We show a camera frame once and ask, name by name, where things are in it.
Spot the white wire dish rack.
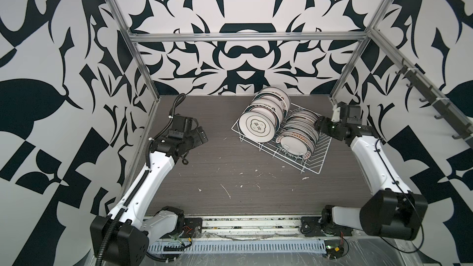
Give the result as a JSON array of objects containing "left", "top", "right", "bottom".
[{"left": 232, "top": 122, "right": 331, "bottom": 174}]

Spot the white plate green quatrefoil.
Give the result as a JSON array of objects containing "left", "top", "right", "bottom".
[{"left": 238, "top": 112, "right": 275, "bottom": 143}]

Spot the plate green rim red line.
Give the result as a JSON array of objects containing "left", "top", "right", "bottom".
[{"left": 245, "top": 105, "right": 280, "bottom": 129}]

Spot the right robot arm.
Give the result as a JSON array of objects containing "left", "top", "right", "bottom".
[{"left": 314, "top": 102, "right": 428, "bottom": 241}]

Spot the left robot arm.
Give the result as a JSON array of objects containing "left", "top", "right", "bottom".
[{"left": 90, "top": 115, "right": 208, "bottom": 266}]

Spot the row plate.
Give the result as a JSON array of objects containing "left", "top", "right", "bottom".
[
  {"left": 282, "top": 123, "right": 319, "bottom": 145},
  {"left": 285, "top": 117, "right": 319, "bottom": 134},
  {"left": 258, "top": 86, "right": 291, "bottom": 109},
  {"left": 280, "top": 130, "right": 315, "bottom": 152},
  {"left": 287, "top": 108, "right": 320, "bottom": 124}
]

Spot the front row plate hao shi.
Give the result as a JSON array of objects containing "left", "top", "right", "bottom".
[{"left": 276, "top": 135, "right": 312, "bottom": 157}]

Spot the small circuit board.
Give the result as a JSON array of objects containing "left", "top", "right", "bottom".
[{"left": 323, "top": 238, "right": 350, "bottom": 261}]

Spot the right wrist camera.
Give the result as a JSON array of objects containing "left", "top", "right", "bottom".
[{"left": 331, "top": 105, "right": 341, "bottom": 123}]

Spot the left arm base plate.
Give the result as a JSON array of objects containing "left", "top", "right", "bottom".
[{"left": 178, "top": 217, "right": 203, "bottom": 239}]

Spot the aluminium frame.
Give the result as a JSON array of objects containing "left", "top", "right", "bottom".
[{"left": 92, "top": 0, "right": 473, "bottom": 149}]

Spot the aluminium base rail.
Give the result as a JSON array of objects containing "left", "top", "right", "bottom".
[{"left": 94, "top": 212, "right": 409, "bottom": 243}]

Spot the wall hook rail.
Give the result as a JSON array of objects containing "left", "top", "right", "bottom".
[{"left": 396, "top": 58, "right": 473, "bottom": 149}]

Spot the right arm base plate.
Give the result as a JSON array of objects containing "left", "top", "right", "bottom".
[{"left": 299, "top": 216, "right": 353, "bottom": 237}]

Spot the white slotted cable duct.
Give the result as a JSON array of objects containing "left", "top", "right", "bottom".
[{"left": 148, "top": 240, "right": 326, "bottom": 254}]

